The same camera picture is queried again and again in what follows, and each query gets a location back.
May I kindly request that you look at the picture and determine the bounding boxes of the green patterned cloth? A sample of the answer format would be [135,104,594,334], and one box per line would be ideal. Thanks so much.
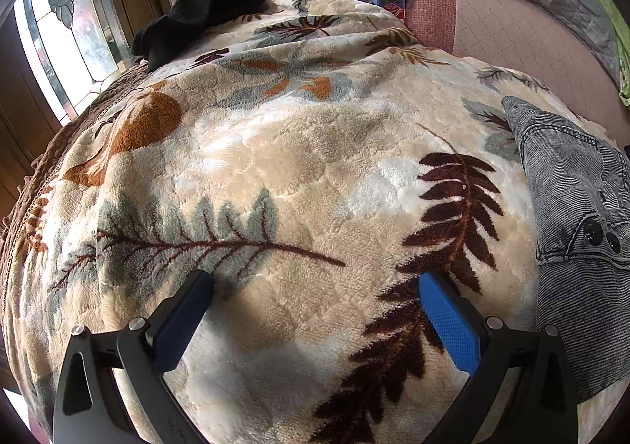
[576,0,630,106]

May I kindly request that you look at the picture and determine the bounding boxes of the pink quilted mattress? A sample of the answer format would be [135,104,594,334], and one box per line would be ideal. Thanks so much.
[404,0,621,130]

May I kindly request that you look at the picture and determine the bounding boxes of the stained glass window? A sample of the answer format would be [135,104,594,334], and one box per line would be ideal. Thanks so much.
[12,0,133,122]

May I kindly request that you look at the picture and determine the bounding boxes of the grey corduroy pants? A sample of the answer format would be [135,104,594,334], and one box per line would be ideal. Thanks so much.
[502,96,630,405]

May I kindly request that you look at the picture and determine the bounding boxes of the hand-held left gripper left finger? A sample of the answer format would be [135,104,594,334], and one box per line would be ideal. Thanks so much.
[52,269,215,444]

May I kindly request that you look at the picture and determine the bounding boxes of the black garment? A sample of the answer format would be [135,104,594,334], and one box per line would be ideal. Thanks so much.
[130,0,284,73]

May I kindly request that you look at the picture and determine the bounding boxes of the leaf print fleece blanket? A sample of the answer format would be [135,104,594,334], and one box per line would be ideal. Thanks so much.
[10,0,630,444]

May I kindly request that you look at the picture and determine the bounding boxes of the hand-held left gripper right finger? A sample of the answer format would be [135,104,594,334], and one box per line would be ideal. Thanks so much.
[418,272,576,444]

